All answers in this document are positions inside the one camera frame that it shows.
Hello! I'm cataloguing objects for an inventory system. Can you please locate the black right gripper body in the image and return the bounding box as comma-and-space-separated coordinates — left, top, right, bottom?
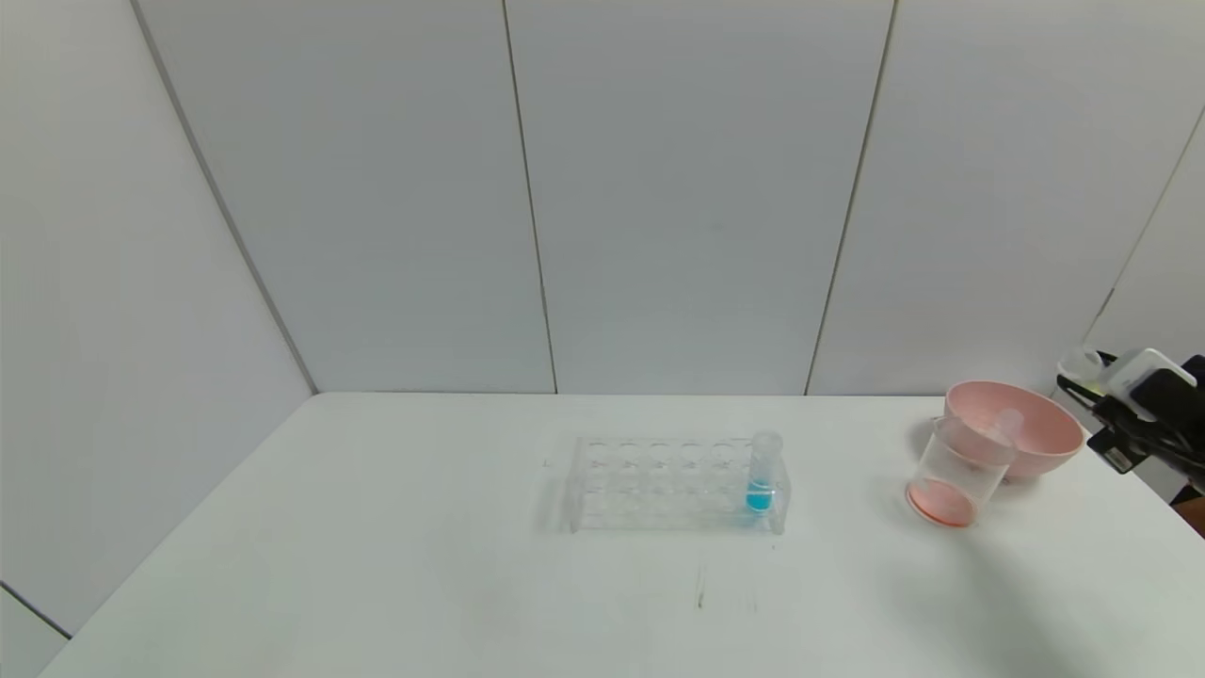
1086, 395, 1181, 475

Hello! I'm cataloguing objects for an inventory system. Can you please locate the clear plastic beaker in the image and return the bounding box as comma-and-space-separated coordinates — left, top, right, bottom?
906, 414, 1018, 528

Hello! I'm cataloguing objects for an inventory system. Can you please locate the test tube with blue liquid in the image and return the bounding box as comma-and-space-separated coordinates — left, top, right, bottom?
746, 432, 784, 515

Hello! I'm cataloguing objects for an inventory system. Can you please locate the clear acrylic test tube rack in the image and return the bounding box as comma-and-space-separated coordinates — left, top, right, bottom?
563, 433, 792, 536

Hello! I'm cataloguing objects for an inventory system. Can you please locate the pink plastic bowl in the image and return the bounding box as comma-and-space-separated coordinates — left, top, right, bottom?
944, 380, 1085, 483

